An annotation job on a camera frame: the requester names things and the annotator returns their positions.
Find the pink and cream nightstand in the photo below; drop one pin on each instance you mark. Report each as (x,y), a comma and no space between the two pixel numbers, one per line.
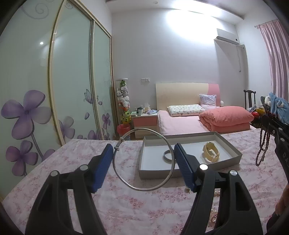
(144,123)

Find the white air conditioner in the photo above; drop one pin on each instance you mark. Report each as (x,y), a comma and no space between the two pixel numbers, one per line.
(225,37)

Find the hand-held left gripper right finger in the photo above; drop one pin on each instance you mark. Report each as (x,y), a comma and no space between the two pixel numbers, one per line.
(182,167)

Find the person's right forearm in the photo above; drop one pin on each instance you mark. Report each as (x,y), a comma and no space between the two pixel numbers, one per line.
(281,203)

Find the tall column of plush toys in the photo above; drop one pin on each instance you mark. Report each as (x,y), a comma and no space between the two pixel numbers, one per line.
(123,99)

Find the wide silver bangle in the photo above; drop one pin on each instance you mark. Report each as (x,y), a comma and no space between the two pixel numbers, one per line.
(166,159)

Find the folded salmon pink quilt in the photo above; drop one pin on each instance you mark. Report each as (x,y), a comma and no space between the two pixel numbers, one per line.
(225,117)

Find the grey plush toy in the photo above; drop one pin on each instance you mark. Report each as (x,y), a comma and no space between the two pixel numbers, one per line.
(266,100)

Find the pink curtain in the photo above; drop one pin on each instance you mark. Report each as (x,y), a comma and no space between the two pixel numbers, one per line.
(275,56)

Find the white wall switch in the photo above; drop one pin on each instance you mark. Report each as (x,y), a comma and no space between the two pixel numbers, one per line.
(145,79)

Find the pink floral tablecloth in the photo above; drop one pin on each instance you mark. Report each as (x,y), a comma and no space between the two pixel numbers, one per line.
(126,210)

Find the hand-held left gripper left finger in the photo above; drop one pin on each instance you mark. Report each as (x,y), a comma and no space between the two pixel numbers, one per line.
(103,167)

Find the blue plush toy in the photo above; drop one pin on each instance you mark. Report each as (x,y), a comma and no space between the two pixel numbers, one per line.
(276,106)

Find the flower print sliding wardrobe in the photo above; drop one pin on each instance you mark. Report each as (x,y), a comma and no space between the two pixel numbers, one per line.
(33,79)

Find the lilac patterned pillow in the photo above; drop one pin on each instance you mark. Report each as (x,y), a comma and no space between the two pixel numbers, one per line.
(207,99)

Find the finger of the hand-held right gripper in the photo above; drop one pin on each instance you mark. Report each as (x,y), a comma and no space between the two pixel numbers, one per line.
(272,125)

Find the bed with pink sheet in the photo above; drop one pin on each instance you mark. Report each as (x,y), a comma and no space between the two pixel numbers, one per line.
(180,123)

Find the cream and pink headboard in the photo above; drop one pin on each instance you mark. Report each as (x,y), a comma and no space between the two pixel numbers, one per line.
(180,95)

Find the white printed pillow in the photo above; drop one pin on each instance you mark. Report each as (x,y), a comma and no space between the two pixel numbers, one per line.
(185,110)

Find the shallow grey cardboard box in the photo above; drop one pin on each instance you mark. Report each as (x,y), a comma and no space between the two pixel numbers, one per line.
(153,158)

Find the red and yellow toy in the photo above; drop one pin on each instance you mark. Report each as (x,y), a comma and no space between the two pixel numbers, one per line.
(257,112)

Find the red waste bin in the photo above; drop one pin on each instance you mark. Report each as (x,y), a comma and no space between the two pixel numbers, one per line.
(123,131)

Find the dark wooden chair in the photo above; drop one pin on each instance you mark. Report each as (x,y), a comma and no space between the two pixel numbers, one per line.
(249,99)

